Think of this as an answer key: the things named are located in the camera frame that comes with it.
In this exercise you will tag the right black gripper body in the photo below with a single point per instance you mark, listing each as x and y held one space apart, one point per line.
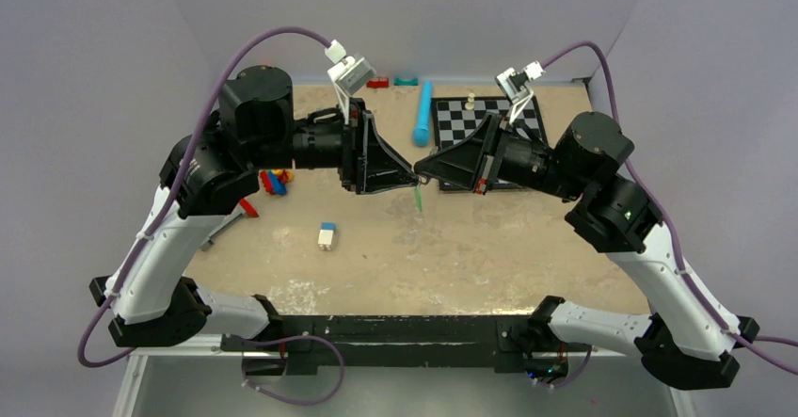
498 152

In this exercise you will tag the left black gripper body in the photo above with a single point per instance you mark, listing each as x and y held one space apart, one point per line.
351 144

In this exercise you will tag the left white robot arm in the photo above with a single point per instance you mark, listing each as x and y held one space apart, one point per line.
252 128

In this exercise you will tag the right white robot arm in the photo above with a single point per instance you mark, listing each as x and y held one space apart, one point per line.
688 340

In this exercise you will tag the white chess pawn far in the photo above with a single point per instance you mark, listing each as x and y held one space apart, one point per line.
470 103

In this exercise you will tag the black white chessboard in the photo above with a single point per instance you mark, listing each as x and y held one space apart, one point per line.
452 123

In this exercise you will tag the blue cylinder tool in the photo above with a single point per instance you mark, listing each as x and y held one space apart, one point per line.
421 131

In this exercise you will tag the white blue toy brick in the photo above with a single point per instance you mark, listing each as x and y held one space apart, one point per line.
326 235

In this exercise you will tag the colourful toy brick stack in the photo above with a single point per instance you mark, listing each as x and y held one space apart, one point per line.
274 181

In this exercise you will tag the red toy brick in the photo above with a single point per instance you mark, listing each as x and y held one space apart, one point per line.
379 82

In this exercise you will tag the teal toy piece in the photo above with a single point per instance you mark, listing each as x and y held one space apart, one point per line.
405 81

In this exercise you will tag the red grey toy hammer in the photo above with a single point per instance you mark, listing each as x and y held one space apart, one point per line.
243 210

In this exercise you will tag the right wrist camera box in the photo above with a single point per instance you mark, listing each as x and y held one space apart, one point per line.
517 87

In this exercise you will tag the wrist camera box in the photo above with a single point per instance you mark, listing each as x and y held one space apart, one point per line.
517 87
348 75

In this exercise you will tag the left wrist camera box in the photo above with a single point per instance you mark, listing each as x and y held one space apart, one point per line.
348 75

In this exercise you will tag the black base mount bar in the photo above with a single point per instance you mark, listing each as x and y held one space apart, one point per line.
299 345

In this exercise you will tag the aluminium frame rail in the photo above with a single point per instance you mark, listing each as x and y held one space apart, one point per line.
204 345

